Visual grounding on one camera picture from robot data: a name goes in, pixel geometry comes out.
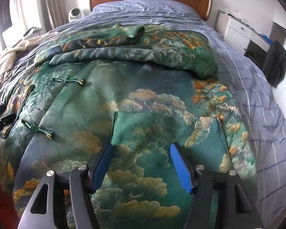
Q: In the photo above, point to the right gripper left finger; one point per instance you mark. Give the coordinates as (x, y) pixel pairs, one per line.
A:
(85, 180)

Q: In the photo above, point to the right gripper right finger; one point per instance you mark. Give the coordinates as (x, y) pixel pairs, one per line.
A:
(197, 181)

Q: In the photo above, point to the green landscape print jacket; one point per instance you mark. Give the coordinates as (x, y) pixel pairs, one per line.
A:
(140, 87)

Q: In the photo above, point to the cream knitted sweater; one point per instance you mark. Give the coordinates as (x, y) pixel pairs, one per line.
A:
(8, 56)

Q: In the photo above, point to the blue plaid bed duvet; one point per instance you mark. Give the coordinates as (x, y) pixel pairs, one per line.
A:
(260, 113)

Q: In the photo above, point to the orange knitted trousers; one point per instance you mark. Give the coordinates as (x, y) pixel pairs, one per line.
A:
(8, 215)

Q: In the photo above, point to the beige curtain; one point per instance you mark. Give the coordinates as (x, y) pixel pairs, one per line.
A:
(56, 13)

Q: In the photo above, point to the white round fan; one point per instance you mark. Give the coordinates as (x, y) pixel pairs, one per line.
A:
(74, 14)

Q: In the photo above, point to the dark jacket on chair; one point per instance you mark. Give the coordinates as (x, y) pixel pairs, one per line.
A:
(274, 67)

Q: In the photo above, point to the white desk with drawers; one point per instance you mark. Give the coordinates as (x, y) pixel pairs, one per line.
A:
(237, 34)

